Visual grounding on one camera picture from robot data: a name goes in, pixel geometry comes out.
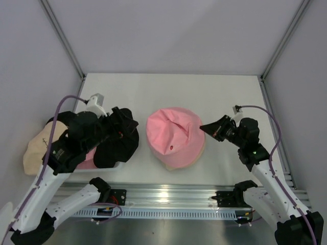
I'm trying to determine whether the pink bucket hat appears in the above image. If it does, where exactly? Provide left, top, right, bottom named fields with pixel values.
left=146, top=107, right=205, bottom=155

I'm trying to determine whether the black cap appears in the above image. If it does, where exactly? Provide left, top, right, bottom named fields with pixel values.
left=93, top=107, right=141, bottom=169

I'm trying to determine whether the left aluminium frame post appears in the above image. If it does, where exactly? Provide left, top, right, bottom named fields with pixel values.
left=38, top=0, right=85, bottom=80

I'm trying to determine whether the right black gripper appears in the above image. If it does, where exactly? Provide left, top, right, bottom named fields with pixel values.
left=200, top=115, right=245, bottom=148

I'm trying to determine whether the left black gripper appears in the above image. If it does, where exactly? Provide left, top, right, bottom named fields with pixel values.
left=85, top=106, right=139, bottom=152

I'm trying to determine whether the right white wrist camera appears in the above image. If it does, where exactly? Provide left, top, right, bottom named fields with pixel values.
left=232, top=105, right=243, bottom=120

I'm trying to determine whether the beige bucket hat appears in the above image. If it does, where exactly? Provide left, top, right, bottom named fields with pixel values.
left=151, top=142, right=205, bottom=171

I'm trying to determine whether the right aluminium frame post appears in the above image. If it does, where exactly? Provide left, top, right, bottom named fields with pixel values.
left=259, top=0, right=313, bottom=80

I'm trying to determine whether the aluminium rail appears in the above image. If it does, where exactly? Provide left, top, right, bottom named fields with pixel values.
left=58, top=182, right=311, bottom=211

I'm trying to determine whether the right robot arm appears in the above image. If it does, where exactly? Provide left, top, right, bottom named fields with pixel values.
left=200, top=115, right=324, bottom=244

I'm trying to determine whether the white slotted cable duct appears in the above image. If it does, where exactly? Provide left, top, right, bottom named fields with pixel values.
left=73, top=208, right=237, bottom=221

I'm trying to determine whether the white plastic tray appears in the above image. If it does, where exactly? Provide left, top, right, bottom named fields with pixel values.
left=74, top=162, right=125, bottom=173

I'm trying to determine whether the pink cap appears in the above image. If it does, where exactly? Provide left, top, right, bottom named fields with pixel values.
left=77, top=148, right=97, bottom=170

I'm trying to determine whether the beige cap with script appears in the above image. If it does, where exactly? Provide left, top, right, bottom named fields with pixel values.
left=23, top=121, right=53, bottom=176

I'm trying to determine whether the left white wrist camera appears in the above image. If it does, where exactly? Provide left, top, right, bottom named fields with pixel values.
left=86, top=93, right=107, bottom=118

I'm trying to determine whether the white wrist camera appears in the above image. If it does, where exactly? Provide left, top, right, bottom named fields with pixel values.
left=86, top=93, right=107, bottom=118
left=232, top=105, right=243, bottom=120

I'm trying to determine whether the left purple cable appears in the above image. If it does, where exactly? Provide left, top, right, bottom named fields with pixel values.
left=7, top=94, right=89, bottom=233

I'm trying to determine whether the aluminium frame post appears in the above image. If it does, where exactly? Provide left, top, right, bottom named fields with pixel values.
left=38, top=0, right=85, bottom=80
left=259, top=0, right=313, bottom=80

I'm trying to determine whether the black bucket hat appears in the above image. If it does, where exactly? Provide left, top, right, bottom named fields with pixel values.
left=57, top=111, right=76, bottom=128

